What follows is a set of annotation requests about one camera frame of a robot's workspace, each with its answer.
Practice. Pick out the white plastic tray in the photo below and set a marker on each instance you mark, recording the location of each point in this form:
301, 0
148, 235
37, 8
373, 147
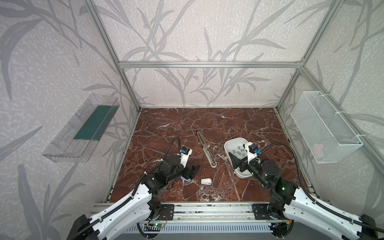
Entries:
231, 146

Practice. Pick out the white wire mesh basket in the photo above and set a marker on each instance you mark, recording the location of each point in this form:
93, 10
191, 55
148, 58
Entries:
326, 132

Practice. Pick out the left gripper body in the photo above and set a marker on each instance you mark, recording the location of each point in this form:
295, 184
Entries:
184, 172

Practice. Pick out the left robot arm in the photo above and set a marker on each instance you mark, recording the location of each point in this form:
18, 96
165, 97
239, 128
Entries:
149, 186

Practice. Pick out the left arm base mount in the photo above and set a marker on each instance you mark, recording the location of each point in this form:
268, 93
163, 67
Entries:
163, 212

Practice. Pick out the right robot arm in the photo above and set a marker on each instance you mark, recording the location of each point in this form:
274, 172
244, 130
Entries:
294, 202

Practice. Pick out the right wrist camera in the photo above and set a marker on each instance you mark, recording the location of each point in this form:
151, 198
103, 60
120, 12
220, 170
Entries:
253, 152

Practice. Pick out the clear plastic wall bin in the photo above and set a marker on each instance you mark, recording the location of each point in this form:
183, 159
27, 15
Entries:
78, 139

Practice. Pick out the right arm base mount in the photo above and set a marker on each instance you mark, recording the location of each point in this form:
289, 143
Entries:
260, 211

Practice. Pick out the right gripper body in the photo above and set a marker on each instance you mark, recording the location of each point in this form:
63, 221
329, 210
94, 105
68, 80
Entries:
244, 161

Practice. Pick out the aluminium front rail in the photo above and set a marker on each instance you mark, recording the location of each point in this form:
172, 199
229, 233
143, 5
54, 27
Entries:
217, 212

